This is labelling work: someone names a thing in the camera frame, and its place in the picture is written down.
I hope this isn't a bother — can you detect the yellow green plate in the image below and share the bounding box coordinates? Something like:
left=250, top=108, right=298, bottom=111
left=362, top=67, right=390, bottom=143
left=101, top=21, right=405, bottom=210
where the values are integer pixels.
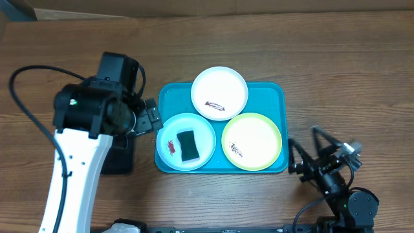
left=221, top=113, right=282, bottom=172

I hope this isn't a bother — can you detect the white pink plate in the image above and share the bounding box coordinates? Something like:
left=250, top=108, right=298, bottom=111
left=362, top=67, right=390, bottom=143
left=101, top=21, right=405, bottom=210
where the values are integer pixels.
left=190, top=66, right=248, bottom=121

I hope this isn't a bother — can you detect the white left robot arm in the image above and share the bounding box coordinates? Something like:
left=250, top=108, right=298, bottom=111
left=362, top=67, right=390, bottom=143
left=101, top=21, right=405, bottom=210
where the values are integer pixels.
left=39, top=52, right=162, bottom=232

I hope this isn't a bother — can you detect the black plastic tray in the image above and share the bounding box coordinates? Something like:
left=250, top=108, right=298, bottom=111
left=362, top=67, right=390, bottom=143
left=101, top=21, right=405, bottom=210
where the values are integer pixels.
left=101, top=135, right=135, bottom=175

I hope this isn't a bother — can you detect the brown cardboard backdrop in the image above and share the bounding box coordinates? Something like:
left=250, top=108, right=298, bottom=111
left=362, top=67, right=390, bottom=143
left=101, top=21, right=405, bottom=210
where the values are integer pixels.
left=0, top=0, right=414, bottom=22

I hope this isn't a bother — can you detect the light blue plate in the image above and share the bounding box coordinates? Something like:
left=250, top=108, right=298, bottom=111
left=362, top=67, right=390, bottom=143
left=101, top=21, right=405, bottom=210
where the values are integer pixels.
left=155, top=113, right=216, bottom=173

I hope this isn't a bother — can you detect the blue plastic tray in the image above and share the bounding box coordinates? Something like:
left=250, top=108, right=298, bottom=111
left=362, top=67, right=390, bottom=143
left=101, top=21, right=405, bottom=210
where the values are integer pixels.
left=158, top=82, right=289, bottom=174

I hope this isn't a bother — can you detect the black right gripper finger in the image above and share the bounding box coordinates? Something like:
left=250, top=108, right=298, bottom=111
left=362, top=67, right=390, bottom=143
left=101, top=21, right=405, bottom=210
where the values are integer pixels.
left=311, top=126, right=343, bottom=155
left=287, top=138, right=314, bottom=175

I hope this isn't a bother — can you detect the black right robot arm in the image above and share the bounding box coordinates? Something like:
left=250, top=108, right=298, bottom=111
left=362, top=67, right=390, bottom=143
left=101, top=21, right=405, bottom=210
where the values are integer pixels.
left=285, top=126, right=380, bottom=233

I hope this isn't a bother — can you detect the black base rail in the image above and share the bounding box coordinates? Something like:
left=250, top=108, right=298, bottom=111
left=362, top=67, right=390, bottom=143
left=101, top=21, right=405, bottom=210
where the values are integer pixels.
left=142, top=224, right=327, bottom=233

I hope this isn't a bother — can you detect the pink green sponge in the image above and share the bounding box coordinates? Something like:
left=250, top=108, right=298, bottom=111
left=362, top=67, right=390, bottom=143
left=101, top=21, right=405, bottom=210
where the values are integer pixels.
left=177, top=130, right=200, bottom=162

